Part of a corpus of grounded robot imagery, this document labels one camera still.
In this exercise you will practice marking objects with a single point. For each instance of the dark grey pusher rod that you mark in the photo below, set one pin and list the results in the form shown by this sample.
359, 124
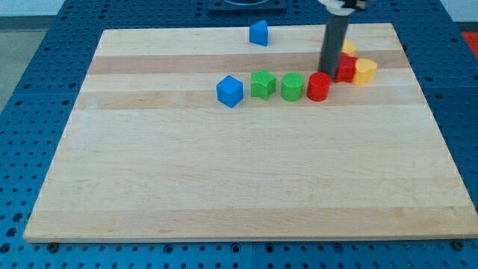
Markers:
333, 40

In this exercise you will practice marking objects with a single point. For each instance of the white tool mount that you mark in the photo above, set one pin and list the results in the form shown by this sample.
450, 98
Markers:
343, 7

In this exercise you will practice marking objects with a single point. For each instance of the red star block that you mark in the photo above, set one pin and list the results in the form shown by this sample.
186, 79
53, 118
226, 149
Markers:
346, 68

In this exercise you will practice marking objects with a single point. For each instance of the yellow heart block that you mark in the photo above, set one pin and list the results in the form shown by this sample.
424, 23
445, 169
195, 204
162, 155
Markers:
365, 70

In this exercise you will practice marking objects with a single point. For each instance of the green star block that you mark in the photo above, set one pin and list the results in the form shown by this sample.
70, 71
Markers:
263, 83

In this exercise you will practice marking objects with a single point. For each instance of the yellow block behind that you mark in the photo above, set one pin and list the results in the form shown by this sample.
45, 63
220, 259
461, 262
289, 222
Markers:
349, 48

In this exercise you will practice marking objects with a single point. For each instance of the red cylinder block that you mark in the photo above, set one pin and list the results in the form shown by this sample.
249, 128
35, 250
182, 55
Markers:
318, 86

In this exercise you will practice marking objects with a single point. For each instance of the green cylinder block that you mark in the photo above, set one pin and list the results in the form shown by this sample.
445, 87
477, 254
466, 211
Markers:
292, 85

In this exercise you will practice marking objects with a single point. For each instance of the blue triangle block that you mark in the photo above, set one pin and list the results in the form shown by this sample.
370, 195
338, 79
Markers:
258, 33

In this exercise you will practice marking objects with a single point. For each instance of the blue cube block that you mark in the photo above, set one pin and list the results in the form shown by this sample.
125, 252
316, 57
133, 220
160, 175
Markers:
230, 91

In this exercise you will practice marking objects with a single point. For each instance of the wooden board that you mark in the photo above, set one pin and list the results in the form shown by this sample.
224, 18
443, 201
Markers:
150, 155

